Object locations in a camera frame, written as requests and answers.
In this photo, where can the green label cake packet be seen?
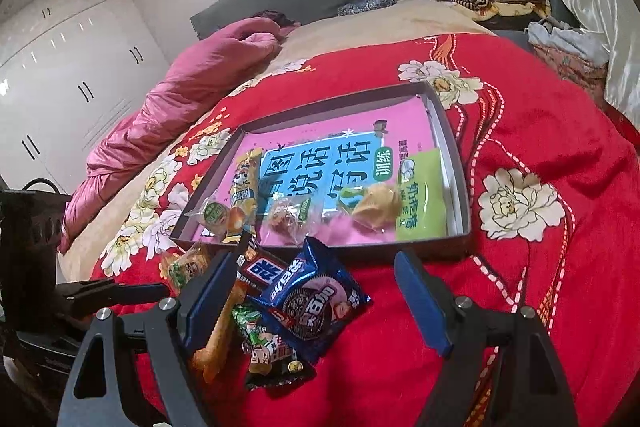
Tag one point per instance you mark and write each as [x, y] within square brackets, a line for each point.
[187, 267]
[217, 214]

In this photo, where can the blue patterned cloth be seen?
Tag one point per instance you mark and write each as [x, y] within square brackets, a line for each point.
[365, 4]

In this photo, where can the dark purple cloth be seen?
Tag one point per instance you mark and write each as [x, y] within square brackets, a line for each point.
[280, 19]

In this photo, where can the blue cookie packet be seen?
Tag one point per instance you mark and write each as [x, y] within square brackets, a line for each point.
[310, 302]

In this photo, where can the light green pastry packet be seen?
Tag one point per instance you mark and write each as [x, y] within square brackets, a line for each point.
[420, 202]

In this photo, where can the beige bed sheet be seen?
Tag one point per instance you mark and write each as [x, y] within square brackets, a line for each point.
[380, 27]

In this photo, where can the brown chocolate bar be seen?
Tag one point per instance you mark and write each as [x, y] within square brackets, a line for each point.
[262, 272]

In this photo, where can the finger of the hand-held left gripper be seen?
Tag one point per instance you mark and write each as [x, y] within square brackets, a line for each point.
[135, 294]
[82, 289]

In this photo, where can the clear pastry packet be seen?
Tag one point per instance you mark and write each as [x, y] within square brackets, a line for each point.
[287, 219]

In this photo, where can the red floral blanket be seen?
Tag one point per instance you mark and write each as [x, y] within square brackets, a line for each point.
[525, 282]

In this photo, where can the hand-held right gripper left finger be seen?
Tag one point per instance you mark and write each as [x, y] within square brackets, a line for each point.
[210, 297]

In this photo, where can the yellow panda snack packet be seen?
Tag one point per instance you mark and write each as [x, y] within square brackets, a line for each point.
[245, 192]

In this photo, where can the dark green snack packet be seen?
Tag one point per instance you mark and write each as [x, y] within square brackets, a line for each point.
[265, 347]

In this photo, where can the pink book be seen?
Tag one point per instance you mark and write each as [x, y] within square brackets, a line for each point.
[300, 142]

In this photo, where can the white satin curtain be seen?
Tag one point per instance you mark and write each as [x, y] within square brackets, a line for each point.
[600, 7]

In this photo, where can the light blue clothes pile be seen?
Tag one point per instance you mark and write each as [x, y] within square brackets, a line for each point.
[570, 39]

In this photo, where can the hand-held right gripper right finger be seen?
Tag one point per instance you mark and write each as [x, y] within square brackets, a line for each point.
[425, 302]

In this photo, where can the white wardrobe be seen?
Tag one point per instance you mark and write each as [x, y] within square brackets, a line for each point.
[60, 82]

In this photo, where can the pink quilt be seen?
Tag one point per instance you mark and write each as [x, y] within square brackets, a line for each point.
[165, 107]

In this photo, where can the grey shallow box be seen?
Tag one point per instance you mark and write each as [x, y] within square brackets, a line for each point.
[380, 251]

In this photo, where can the orange rice cracker packet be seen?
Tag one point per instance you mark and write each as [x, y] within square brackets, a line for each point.
[215, 347]

